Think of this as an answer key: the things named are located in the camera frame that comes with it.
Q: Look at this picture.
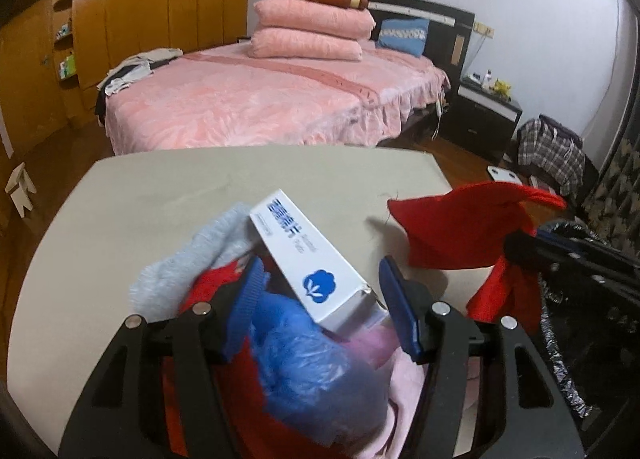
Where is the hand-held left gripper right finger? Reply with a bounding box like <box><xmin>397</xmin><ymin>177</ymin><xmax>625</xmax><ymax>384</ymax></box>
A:
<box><xmin>378</xmin><ymin>255</ymin><xmax>586</xmax><ymax>459</ymax></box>

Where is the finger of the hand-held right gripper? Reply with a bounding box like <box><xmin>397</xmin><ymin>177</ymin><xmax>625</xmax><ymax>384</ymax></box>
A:
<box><xmin>504</xmin><ymin>233</ymin><xmax>640</xmax><ymax>291</ymax></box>
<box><xmin>537</xmin><ymin>230</ymin><xmax>640</xmax><ymax>267</ymax></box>

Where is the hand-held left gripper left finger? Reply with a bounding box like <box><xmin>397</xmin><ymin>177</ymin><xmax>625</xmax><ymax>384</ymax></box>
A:
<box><xmin>57</xmin><ymin>259</ymin><xmax>271</xmax><ymax>459</ymax></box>

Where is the blue plastic bag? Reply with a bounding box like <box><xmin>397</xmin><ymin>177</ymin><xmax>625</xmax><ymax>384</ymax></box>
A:
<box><xmin>247</xmin><ymin>289</ymin><xmax>396</xmax><ymax>447</ymax></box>

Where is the white box with blue logo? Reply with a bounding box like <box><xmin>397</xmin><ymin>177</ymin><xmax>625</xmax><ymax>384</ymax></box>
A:
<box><xmin>249</xmin><ymin>188</ymin><xmax>388</xmax><ymax>335</ymax></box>

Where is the bin with black bag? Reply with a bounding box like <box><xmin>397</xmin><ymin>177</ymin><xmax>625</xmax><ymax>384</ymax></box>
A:
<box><xmin>537</xmin><ymin>219</ymin><xmax>640</xmax><ymax>420</ymax></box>

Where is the red felt cloth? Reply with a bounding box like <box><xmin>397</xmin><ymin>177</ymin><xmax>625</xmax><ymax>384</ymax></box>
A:
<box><xmin>387</xmin><ymin>182</ymin><xmax>568</xmax><ymax>332</ymax></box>

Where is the red knitted cloth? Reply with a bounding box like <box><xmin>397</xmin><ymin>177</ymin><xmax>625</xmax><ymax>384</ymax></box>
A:
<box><xmin>162</xmin><ymin>261</ymin><xmax>273</xmax><ymax>459</ymax></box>

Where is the pink fleece cloth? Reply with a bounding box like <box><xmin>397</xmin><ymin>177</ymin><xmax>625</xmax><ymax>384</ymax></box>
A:
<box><xmin>320</xmin><ymin>321</ymin><xmax>483</xmax><ymax>459</ymax></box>

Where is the dark patterned curtain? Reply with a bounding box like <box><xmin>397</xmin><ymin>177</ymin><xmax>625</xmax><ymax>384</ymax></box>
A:
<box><xmin>582</xmin><ymin>134</ymin><xmax>640</xmax><ymax>245</ymax></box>

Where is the grey knitted cloth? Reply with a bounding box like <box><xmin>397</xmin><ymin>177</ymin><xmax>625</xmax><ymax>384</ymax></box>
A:
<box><xmin>129</xmin><ymin>203</ymin><xmax>261</xmax><ymax>322</ymax></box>

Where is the plaid shirt on chair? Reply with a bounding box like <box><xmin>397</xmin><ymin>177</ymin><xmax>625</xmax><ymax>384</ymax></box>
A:
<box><xmin>515</xmin><ymin>115</ymin><xmax>601</xmax><ymax>195</ymax></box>

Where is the white bathroom scale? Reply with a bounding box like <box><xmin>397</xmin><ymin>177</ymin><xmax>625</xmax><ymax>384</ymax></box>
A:
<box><xmin>487</xmin><ymin>165</ymin><xmax>521</xmax><ymax>185</ymax></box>

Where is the black nightstand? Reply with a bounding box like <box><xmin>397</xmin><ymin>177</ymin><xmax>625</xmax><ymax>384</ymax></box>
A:
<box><xmin>440</xmin><ymin>76</ymin><xmax>523</xmax><ymax>162</ymax></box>

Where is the bed with pink cover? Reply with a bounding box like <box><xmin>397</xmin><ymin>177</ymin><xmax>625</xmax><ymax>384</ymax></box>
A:
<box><xmin>97</xmin><ymin>42</ymin><xmax>451</xmax><ymax>155</ymax></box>

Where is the white wooden stool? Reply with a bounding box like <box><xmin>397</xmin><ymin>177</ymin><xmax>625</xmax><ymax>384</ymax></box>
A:
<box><xmin>5</xmin><ymin>163</ymin><xmax>37</xmax><ymax>219</ymax></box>

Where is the pile of clothes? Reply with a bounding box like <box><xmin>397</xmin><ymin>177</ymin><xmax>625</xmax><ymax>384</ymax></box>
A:
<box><xmin>95</xmin><ymin>48</ymin><xmax>183</xmax><ymax>115</ymax></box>

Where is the black headboard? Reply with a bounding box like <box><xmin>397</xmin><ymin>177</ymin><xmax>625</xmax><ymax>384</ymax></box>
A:
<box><xmin>360</xmin><ymin>0</ymin><xmax>476</xmax><ymax>85</ymax></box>

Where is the blue cushion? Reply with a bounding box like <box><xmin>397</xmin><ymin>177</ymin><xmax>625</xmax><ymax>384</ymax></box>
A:
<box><xmin>376</xmin><ymin>18</ymin><xmax>431</xmax><ymax>57</ymax></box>

